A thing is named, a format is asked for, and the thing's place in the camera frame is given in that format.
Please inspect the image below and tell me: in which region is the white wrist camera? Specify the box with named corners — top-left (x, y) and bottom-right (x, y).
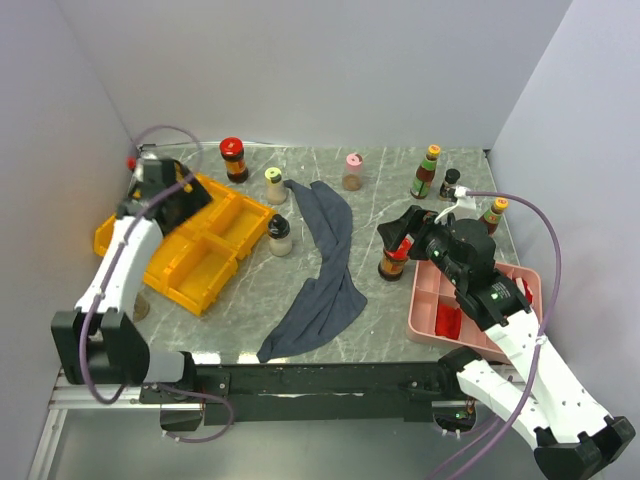
top-left (436, 186), bottom-right (478, 223)
top-left (126, 153), bottom-right (158, 183)

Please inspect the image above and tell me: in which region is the dark blue cloth towel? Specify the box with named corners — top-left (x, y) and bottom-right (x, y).
top-left (257, 180), bottom-right (367, 363)

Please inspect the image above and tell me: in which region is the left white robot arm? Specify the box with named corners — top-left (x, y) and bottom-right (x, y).
top-left (51, 157), bottom-right (213, 385)

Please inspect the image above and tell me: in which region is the red lid sauce jar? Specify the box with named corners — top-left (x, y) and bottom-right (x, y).
top-left (378, 249), bottom-right (409, 281)
top-left (219, 137), bottom-right (249, 183)

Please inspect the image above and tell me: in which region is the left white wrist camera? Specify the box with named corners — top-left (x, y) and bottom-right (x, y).
top-left (126, 153), bottom-right (158, 183)

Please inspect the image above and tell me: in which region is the red packet in tray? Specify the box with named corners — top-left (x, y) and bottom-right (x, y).
top-left (434, 304), bottom-right (462, 340)

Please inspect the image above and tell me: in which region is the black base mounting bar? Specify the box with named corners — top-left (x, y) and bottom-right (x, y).
top-left (139, 361), bottom-right (473, 432)

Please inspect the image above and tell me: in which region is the small black pepper bottle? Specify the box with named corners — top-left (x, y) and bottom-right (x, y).
top-left (439, 168), bottom-right (461, 201)

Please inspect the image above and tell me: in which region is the pink lid spice shaker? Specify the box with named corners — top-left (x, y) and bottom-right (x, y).
top-left (342, 152), bottom-right (363, 191)

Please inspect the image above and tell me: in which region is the red white packet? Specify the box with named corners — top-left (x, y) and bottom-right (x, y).
top-left (515, 277), bottom-right (534, 304)

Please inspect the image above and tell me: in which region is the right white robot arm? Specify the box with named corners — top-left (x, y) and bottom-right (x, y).
top-left (377, 206), bottom-right (636, 479)

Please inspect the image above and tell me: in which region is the black cap salt grinder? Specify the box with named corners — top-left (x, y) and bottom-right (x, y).
top-left (267, 214), bottom-right (293, 257)

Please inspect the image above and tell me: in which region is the yellow-green lid spice shaker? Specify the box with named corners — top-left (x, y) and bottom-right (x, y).
top-left (264, 167), bottom-right (288, 205)

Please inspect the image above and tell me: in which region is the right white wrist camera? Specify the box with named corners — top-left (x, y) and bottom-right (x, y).
top-left (436, 186), bottom-right (478, 223)

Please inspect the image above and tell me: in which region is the pink compartment tray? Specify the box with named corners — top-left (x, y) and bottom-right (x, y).
top-left (406, 255), bottom-right (543, 362)

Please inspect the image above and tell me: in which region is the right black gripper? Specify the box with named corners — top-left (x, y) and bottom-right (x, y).
top-left (377, 204), bottom-right (466, 286)

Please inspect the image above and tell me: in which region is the green label sauce bottle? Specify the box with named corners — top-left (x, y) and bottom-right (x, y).
top-left (410, 144), bottom-right (441, 199)

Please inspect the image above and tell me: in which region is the yellow compartment bin tray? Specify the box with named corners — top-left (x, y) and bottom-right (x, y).
top-left (94, 172), bottom-right (277, 317)

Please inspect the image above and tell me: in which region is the black lid spice jar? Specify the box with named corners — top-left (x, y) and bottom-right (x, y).
top-left (133, 294), bottom-right (150, 322)

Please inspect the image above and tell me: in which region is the red label sauce bottle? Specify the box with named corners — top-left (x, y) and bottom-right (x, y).
top-left (480, 197), bottom-right (509, 236)

